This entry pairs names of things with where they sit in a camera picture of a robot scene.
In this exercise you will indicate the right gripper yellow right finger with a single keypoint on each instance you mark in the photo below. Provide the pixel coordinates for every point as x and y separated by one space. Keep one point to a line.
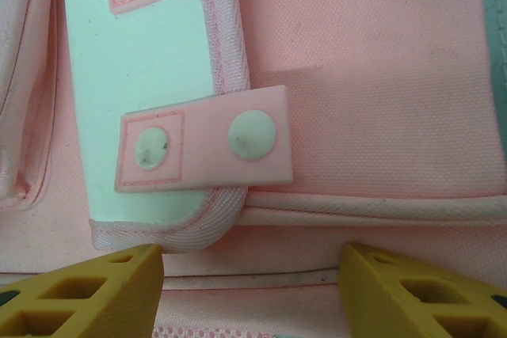
368 274

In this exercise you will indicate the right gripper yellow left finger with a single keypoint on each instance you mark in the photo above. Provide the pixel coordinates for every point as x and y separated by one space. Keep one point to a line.
126 274

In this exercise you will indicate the pink backpack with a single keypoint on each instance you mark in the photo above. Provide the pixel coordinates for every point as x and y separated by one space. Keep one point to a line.
356 77

